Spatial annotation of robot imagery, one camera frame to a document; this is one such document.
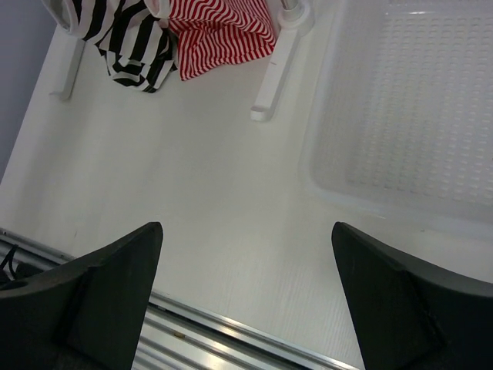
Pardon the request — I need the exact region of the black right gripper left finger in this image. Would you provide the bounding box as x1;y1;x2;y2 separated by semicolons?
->
1;222;163;369

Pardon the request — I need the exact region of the black white striped tank top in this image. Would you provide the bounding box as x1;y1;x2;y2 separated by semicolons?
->
43;0;177;93

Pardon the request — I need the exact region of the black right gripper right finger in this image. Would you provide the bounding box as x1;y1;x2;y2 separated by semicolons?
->
331;222;492;369

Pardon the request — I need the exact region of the red white striped tank top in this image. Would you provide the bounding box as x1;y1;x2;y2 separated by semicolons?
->
145;0;277;81

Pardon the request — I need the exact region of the aluminium rail frame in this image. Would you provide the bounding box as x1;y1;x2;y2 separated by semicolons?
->
0;227;363;370

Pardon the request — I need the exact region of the white clothes rack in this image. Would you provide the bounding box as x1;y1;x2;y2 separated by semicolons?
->
49;0;316;123

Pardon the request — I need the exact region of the white plastic basket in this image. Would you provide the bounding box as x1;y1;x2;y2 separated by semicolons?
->
300;1;492;240

